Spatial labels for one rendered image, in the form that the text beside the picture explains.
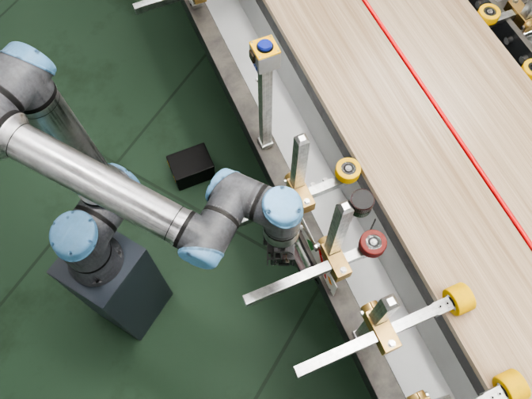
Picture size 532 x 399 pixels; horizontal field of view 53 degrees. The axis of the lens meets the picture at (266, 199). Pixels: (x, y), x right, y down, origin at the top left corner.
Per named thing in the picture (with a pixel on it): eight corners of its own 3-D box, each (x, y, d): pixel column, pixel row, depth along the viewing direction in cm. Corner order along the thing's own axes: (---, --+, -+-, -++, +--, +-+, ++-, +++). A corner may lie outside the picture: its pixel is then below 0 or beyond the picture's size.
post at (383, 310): (356, 346, 168) (388, 310, 124) (351, 336, 169) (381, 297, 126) (366, 342, 169) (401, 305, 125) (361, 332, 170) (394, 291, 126)
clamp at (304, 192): (298, 215, 171) (300, 209, 167) (282, 181, 177) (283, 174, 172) (316, 209, 172) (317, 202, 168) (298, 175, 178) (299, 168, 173)
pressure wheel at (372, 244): (362, 270, 164) (368, 258, 154) (350, 247, 168) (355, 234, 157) (384, 260, 166) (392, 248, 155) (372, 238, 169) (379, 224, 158)
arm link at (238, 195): (197, 198, 117) (247, 220, 115) (222, 157, 122) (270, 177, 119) (202, 214, 126) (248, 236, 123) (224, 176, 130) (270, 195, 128)
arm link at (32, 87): (86, 219, 182) (-45, 73, 116) (114, 178, 189) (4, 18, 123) (123, 235, 178) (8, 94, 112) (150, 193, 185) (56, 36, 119)
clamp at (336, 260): (336, 283, 160) (337, 278, 156) (316, 244, 166) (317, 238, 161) (352, 275, 161) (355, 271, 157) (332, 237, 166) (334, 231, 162)
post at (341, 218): (323, 272, 174) (342, 214, 131) (319, 263, 176) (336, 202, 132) (332, 268, 175) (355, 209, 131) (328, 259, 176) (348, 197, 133)
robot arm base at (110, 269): (100, 297, 181) (92, 289, 172) (58, 269, 185) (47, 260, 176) (134, 251, 188) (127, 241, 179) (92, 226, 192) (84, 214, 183)
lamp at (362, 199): (345, 243, 150) (357, 213, 131) (336, 226, 153) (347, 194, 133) (363, 235, 151) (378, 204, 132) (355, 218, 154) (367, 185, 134)
